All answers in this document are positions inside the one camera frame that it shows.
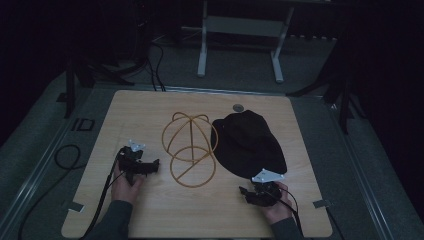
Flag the black floor cable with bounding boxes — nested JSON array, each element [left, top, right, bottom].
[[17, 143, 83, 240]]

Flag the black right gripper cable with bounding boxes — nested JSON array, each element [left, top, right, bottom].
[[275, 185, 305, 238]]

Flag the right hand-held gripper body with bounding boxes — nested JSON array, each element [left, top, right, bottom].
[[247, 168, 286, 208]]

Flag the white metal stand frame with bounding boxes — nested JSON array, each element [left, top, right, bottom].
[[196, 0, 296, 84]]

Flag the person's right hand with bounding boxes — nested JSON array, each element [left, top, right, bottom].
[[259, 181, 295, 226]]

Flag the person's left hand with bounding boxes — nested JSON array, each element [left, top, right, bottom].
[[110, 162, 146, 205]]

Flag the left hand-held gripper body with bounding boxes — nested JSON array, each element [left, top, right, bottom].
[[116, 139, 152, 186]]

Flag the golden wire hat stand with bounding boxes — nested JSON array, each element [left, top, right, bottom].
[[161, 111, 220, 189]]

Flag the grey tape strip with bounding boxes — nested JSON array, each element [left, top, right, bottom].
[[312, 198, 334, 210]]

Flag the black background cables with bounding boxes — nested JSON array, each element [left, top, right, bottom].
[[145, 33, 167, 93]]

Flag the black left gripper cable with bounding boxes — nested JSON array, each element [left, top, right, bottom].
[[79, 148, 127, 240]]

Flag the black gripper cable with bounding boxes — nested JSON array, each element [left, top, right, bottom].
[[275, 185, 305, 238], [79, 148, 127, 240]]

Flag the black brimmed hat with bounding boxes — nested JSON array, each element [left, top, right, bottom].
[[210, 109, 288, 180]]

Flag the black tripod stand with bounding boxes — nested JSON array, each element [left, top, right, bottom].
[[285, 39, 368, 136], [57, 56, 136, 120]]

